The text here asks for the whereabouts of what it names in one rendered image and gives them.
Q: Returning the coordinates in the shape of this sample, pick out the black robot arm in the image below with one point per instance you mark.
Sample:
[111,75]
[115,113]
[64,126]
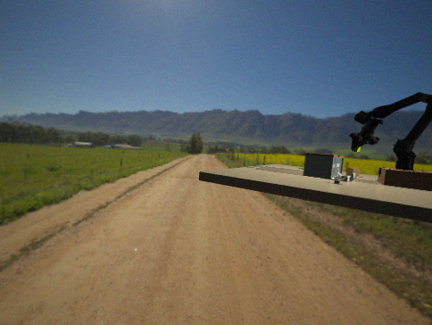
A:
[402,148]

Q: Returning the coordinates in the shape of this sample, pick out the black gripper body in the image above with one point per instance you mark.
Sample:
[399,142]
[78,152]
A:
[359,136]

